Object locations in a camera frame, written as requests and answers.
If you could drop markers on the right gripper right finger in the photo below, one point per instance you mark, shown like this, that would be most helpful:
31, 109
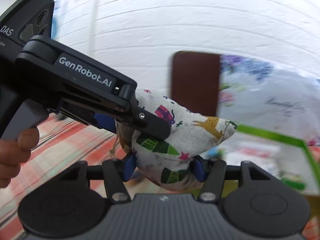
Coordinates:
211, 173

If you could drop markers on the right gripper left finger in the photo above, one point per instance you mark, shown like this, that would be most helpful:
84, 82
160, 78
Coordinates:
115, 172

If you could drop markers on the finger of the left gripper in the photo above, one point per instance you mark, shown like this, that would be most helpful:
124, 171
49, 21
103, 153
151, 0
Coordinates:
146, 121
105, 122

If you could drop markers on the printed white fabric pouch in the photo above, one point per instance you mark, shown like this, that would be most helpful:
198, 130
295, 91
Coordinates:
166, 163

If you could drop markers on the person's left hand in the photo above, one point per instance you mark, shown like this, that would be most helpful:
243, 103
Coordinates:
15, 152

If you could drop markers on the plaid bed sheet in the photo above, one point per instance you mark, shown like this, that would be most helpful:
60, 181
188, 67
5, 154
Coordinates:
61, 144

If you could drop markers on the dark brown headboard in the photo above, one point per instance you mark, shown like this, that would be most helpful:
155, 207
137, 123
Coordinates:
195, 80

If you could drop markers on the green storage box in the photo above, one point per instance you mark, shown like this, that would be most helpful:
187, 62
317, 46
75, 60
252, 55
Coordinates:
286, 158

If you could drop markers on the floral white plastic bag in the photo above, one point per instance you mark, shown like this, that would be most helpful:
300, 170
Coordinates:
269, 96

